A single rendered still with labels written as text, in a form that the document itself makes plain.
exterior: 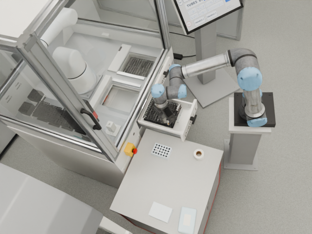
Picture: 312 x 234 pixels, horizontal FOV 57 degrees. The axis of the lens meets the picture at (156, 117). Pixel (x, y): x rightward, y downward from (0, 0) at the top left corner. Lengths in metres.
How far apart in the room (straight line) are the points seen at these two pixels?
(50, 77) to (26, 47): 0.17
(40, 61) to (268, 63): 2.71
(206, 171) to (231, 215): 0.80
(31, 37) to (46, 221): 0.62
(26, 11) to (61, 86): 0.30
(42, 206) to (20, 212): 0.07
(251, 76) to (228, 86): 1.68
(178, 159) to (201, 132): 0.97
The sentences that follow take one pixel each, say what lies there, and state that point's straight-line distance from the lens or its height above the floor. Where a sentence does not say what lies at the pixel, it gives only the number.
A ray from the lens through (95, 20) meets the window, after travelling 1.38.
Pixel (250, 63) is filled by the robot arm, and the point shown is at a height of 1.44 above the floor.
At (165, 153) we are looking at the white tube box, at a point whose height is 0.80.
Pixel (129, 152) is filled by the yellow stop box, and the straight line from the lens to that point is 1.90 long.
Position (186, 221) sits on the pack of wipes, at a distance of 1.82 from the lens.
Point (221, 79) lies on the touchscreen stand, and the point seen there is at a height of 0.04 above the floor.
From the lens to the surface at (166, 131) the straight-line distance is 1.95.
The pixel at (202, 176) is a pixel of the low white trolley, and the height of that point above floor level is 0.76.
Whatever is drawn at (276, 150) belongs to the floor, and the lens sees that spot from 2.89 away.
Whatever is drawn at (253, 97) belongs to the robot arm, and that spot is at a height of 1.23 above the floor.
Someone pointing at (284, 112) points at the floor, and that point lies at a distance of 3.09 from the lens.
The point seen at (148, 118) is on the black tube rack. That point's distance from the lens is 2.03.
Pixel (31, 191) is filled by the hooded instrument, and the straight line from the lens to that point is 1.09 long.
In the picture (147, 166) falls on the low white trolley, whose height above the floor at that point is 0.76.
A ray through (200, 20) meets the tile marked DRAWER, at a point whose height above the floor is 1.00.
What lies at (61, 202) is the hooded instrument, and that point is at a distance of 1.11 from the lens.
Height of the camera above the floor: 2.59
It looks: 59 degrees down
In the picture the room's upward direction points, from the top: 19 degrees counter-clockwise
